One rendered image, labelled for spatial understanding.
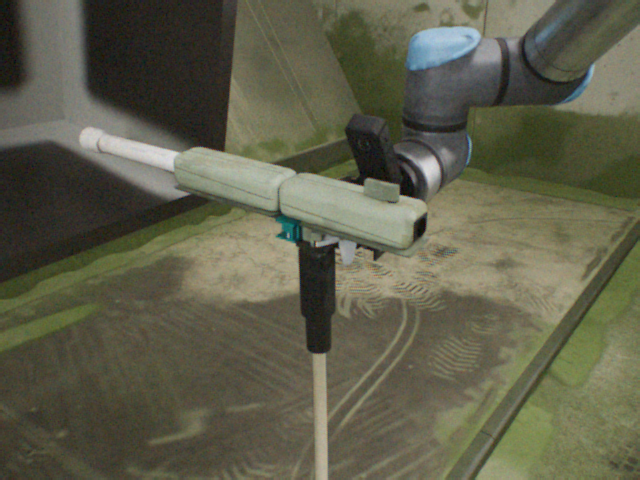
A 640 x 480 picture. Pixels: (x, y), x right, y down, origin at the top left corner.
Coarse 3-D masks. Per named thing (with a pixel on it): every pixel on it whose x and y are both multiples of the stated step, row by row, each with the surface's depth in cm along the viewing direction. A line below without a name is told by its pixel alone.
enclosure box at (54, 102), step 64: (0, 0) 86; (64, 0) 91; (128, 0) 84; (192, 0) 77; (0, 64) 89; (64, 64) 97; (128, 64) 88; (192, 64) 81; (0, 128) 93; (64, 128) 98; (128, 128) 93; (192, 128) 85; (0, 192) 78; (64, 192) 80; (128, 192) 83; (0, 256) 66; (64, 256) 68
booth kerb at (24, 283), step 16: (320, 144) 231; (336, 144) 238; (272, 160) 210; (288, 160) 216; (304, 160) 224; (320, 160) 232; (336, 160) 241; (208, 208) 189; (224, 208) 195; (160, 224) 175; (176, 224) 180; (192, 224) 185; (112, 240) 163; (128, 240) 167; (144, 240) 171; (80, 256) 156; (96, 256) 160; (32, 272) 147; (48, 272) 150; (64, 272) 154; (0, 288) 142; (16, 288) 145
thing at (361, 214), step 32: (96, 128) 80; (160, 160) 72; (192, 160) 68; (224, 160) 67; (256, 160) 67; (192, 192) 69; (224, 192) 66; (256, 192) 63; (288, 192) 61; (320, 192) 59; (352, 192) 59; (384, 192) 56; (320, 224) 60; (352, 224) 57; (384, 224) 55; (416, 224) 55; (320, 256) 63; (320, 288) 65; (320, 320) 67; (320, 352) 69
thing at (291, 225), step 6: (282, 216) 64; (282, 222) 63; (288, 222) 63; (294, 222) 62; (300, 222) 63; (282, 228) 63; (288, 228) 63; (294, 228) 63; (300, 228) 63; (282, 234) 64; (294, 234) 63; (300, 234) 63; (288, 240) 63; (294, 240) 63
